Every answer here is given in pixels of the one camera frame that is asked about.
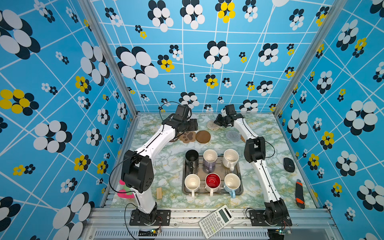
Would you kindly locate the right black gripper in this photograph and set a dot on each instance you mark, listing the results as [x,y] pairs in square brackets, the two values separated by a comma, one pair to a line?
[218,120]

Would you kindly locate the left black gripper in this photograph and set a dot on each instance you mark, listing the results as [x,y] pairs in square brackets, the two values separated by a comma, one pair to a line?
[194,124]

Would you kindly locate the multicolour woven round coaster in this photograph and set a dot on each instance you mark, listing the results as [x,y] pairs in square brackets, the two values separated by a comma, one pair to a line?
[212,126]

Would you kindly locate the grey woven round coaster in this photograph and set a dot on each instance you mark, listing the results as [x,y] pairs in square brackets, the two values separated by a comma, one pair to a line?
[233,136]

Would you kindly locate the cork paw print coaster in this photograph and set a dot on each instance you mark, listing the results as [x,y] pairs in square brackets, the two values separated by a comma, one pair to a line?
[188,137]

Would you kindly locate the brown wooden round coaster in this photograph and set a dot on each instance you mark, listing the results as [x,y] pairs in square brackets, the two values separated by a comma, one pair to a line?
[203,137]

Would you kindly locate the cream mug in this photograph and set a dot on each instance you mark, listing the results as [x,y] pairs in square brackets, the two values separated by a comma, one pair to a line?
[230,159]
[192,183]

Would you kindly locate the dark brown round coaster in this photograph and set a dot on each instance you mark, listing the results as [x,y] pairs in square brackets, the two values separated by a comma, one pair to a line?
[174,139]

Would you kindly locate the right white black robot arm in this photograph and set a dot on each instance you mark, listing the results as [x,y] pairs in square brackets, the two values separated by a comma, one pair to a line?
[276,211]

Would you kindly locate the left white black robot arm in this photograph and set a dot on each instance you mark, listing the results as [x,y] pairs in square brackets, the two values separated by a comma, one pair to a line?
[137,169]

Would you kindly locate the lavender ceramic mug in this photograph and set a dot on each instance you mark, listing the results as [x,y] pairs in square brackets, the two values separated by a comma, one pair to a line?
[210,158]

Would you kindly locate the black metal cup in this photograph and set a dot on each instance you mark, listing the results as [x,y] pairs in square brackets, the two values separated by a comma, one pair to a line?
[192,161]

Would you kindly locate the red interior mug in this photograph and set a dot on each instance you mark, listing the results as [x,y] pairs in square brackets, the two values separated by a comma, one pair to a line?
[213,182]

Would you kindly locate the small wooden block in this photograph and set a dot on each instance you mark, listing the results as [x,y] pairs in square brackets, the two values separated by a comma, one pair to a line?
[159,193]

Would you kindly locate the black computer mouse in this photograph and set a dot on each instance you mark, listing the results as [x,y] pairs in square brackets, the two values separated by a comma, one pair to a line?
[289,165]

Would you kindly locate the plush toy with glasses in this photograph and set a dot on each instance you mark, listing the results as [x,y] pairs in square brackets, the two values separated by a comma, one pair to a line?
[124,192]

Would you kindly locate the white scientific calculator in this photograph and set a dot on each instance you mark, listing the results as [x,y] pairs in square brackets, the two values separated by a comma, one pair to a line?
[215,221]

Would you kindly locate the orange black utility knife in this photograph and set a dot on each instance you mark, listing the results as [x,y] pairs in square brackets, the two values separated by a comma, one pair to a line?
[299,194]

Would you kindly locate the left green circuit board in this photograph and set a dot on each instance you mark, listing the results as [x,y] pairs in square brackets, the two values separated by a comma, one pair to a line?
[149,233]

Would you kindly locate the green circuit board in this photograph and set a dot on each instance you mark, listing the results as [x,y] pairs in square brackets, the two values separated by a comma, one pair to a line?
[149,233]
[277,234]

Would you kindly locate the right green circuit board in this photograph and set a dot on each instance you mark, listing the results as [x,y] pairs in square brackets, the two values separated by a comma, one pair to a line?
[277,234]

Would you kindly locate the light blue handled mug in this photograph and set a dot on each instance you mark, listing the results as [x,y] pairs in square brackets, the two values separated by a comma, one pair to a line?
[231,183]

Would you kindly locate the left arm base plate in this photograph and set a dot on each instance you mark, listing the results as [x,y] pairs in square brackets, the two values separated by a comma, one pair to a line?
[156,218]

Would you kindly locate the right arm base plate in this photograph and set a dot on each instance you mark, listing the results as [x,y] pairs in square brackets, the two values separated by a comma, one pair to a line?
[258,218]

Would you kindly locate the aluminium front frame rail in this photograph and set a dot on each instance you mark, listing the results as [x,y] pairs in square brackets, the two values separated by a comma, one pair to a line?
[185,224]

